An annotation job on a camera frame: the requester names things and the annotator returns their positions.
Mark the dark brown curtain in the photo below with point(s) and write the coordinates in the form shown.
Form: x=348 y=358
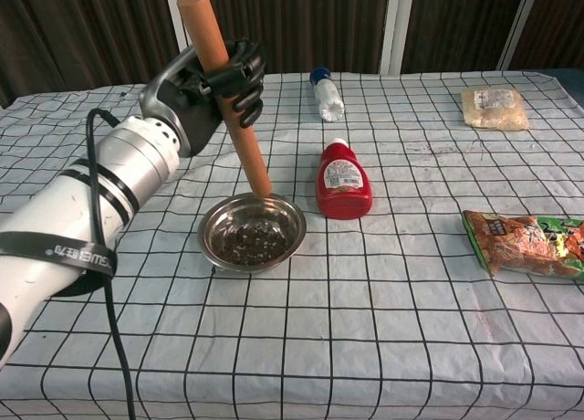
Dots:
x=319 y=23

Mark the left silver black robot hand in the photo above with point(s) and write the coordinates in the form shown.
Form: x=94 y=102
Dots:
x=201 y=100

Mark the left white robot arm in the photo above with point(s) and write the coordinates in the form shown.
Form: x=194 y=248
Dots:
x=77 y=210

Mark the orange green snack bag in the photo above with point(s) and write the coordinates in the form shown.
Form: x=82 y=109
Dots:
x=524 y=246

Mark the white black grid tablecloth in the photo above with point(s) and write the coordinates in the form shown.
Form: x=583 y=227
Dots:
x=342 y=324

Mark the wooden rolling pin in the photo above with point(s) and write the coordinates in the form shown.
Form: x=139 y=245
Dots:
x=228 y=100

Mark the dark chopped food pieces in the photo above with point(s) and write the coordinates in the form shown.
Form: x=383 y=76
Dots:
x=251 y=244

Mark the red ketchup bottle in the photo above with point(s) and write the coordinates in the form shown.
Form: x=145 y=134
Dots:
x=343 y=182

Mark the beige food packet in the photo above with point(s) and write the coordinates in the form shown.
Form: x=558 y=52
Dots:
x=493 y=108

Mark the stainless steel bowl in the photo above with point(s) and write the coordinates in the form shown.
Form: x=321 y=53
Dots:
x=253 y=232

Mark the white bottle blue cap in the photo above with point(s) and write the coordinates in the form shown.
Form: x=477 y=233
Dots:
x=327 y=96

